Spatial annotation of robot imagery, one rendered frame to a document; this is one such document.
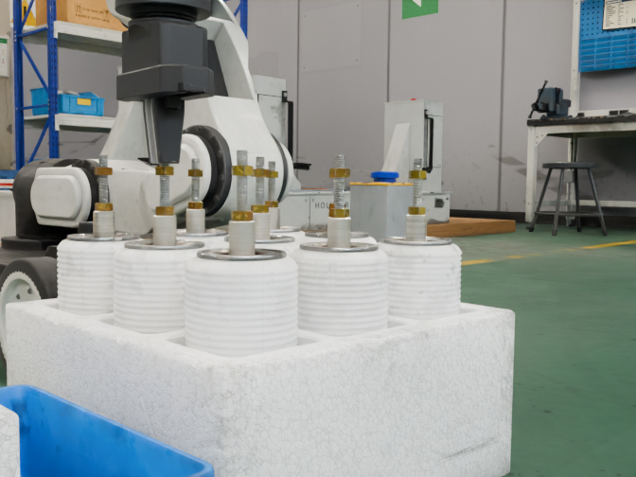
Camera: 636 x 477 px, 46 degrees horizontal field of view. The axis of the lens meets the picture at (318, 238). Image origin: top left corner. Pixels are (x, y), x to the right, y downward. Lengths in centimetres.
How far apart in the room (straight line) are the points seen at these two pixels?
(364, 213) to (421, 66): 594
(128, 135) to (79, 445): 258
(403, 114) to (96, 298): 385
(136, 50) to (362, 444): 41
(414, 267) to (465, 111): 589
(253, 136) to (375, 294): 55
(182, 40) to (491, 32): 595
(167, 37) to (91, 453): 36
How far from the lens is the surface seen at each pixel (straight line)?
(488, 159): 648
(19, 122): 632
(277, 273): 60
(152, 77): 70
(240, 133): 117
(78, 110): 594
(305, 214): 361
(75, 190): 142
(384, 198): 101
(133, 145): 321
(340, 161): 71
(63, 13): 607
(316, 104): 775
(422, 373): 71
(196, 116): 120
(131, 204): 135
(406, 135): 448
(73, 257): 80
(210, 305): 60
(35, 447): 77
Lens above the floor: 31
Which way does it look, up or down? 4 degrees down
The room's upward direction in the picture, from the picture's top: 1 degrees clockwise
